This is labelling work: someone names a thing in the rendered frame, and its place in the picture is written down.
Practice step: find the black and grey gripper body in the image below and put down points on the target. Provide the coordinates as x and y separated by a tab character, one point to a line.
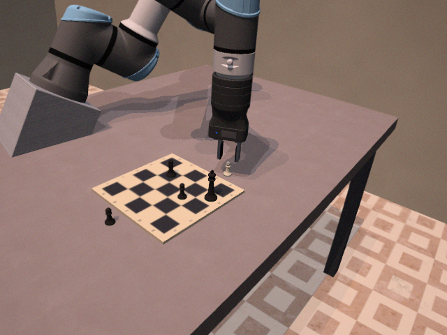
231	95

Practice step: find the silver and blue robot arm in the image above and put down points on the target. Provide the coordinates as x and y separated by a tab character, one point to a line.
86	37

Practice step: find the tan and black chessboard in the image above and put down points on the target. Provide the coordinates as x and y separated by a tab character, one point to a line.
147	197

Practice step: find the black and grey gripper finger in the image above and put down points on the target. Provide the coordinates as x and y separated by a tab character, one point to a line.
219	148
237	151

